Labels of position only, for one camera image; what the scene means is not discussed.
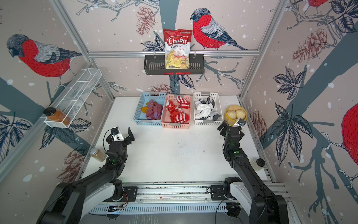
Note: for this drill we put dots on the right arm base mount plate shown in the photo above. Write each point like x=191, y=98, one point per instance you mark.
x=221, y=193

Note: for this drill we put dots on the small white sock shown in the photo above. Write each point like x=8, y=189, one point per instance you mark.
x=209, y=115

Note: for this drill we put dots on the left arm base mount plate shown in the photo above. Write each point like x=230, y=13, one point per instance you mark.
x=129, y=195

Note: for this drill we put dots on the blue plastic basket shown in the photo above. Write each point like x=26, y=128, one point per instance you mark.
x=140, y=116

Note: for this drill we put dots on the yellow bowl with buns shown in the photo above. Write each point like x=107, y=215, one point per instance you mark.
x=233, y=113

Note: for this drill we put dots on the red snowflake sock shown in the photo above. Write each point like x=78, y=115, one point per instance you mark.
x=170, y=107

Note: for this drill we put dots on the red santa pattern sock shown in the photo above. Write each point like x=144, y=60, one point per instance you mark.
x=178, y=116

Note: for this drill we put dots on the red Chuba cassava chips bag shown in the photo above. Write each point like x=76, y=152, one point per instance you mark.
x=177, y=48

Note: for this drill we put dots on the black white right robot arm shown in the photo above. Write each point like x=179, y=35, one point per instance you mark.
x=260, y=203

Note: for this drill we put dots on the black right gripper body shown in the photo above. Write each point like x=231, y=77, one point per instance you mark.
x=226, y=147

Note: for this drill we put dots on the pink plastic basket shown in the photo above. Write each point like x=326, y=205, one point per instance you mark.
x=166, y=120

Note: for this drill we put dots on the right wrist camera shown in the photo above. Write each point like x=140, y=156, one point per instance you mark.
x=240, y=123

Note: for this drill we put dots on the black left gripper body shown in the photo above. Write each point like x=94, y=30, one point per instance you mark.
x=124, y=147

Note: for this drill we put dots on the glass jar amber contents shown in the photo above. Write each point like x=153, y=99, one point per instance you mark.
x=98, y=154

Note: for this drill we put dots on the orange spice jar black lid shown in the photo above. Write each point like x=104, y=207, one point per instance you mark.
x=56, y=115

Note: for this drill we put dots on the clear acrylic wall shelf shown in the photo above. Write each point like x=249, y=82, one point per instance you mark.
x=74, y=96

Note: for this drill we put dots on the red white striped sock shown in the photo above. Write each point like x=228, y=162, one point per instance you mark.
x=183, y=103

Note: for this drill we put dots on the purple yellow sock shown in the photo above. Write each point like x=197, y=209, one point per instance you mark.
x=149, y=107
x=156, y=113

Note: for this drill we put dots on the white grey patterned sock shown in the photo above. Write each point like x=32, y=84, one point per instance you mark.
x=210, y=102

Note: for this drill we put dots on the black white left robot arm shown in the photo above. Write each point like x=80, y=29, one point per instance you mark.
x=69, y=202

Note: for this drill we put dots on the white plastic basket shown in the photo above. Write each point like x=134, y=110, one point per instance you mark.
x=201, y=97

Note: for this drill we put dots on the black wall-mounted wire basket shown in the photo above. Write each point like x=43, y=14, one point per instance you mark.
x=155, y=65

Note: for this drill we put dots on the black round knob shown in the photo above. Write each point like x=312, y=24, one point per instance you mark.
x=258, y=164

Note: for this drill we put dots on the purple yellow sock top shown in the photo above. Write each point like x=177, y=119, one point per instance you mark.
x=156, y=113

